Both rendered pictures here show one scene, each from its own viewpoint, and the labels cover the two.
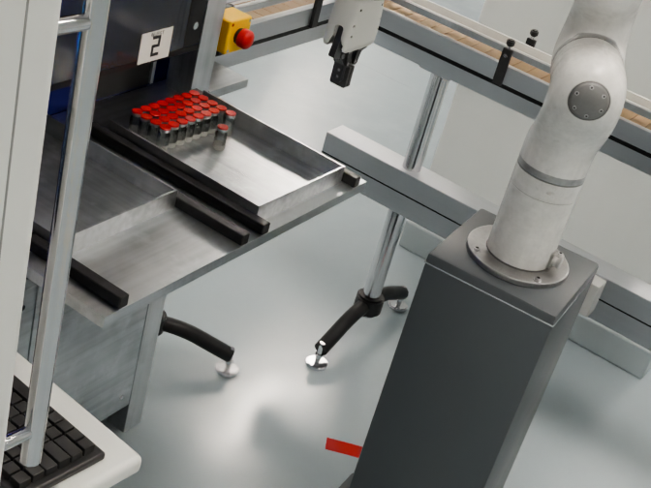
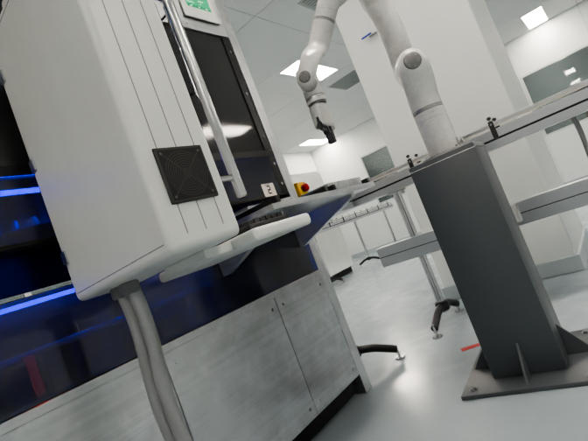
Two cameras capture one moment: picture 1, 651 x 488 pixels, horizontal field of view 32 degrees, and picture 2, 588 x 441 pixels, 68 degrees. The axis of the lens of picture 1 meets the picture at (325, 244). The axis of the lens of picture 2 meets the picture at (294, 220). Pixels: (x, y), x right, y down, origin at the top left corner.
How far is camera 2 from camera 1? 1.11 m
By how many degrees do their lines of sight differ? 35
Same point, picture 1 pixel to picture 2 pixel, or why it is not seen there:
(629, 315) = (537, 207)
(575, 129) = (417, 75)
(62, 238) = (193, 67)
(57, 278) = (200, 87)
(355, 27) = (321, 113)
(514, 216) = (428, 132)
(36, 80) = not seen: outside the picture
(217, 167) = not seen: hidden behind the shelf
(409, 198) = (421, 245)
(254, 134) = not seen: hidden behind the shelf
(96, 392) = (337, 365)
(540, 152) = (416, 101)
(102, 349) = (325, 338)
